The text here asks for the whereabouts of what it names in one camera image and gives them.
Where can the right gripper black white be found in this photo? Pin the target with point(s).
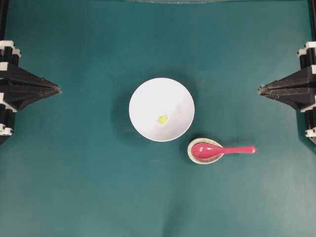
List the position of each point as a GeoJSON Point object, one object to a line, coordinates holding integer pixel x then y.
{"type": "Point", "coordinates": [286, 90]}

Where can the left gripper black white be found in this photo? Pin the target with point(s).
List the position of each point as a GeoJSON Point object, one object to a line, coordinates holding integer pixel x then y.
{"type": "Point", "coordinates": [17, 98]}

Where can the pink plastic spoon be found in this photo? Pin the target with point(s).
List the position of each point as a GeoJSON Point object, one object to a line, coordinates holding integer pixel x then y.
{"type": "Point", "coordinates": [205, 150]}

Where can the yellow hexagonal prism block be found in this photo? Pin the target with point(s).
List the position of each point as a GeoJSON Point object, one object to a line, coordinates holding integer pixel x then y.
{"type": "Point", "coordinates": [162, 119]}

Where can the speckled ceramic spoon rest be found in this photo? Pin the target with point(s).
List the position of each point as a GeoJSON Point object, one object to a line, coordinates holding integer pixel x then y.
{"type": "Point", "coordinates": [206, 160]}

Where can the white round bowl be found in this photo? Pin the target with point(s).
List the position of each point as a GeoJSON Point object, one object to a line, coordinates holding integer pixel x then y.
{"type": "Point", "coordinates": [158, 97]}

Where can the green mat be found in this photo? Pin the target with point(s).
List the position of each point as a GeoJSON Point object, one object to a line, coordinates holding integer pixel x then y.
{"type": "Point", "coordinates": [76, 167]}

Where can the black right frame rail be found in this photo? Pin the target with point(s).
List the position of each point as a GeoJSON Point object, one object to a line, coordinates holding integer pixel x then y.
{"type": "Point", "coordinates": [312, 13]}

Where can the black frame rail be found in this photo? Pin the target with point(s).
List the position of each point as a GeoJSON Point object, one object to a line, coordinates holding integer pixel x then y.
{"type": "Point", "coordinates": [312, 13]}
{"type": "Point", "coordinates": [3, 17]}

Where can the black left frame rail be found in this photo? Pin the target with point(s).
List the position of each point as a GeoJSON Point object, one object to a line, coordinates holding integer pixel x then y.
{"type": "Point", "coordinates": [3, 17]}

